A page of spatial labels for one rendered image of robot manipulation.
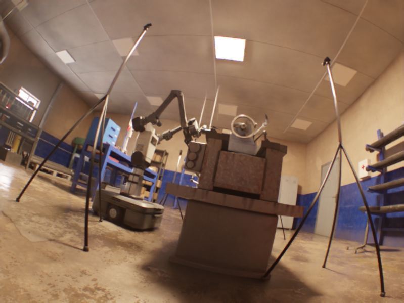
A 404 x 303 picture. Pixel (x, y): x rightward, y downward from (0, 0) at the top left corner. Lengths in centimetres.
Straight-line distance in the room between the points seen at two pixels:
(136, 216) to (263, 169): 114
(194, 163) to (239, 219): 43
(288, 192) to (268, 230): 546
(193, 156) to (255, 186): 41
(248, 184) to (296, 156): 650
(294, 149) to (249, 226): 661
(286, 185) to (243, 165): 551
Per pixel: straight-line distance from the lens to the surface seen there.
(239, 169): 106
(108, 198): 187
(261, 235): 111
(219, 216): 107
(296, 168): 736
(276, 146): 117
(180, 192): 105
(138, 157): 195
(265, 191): 109
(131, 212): 171
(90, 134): 304
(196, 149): 113
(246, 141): 161
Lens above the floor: 39
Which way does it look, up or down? 16 degrees up
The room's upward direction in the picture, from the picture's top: 13 degrees clockwise
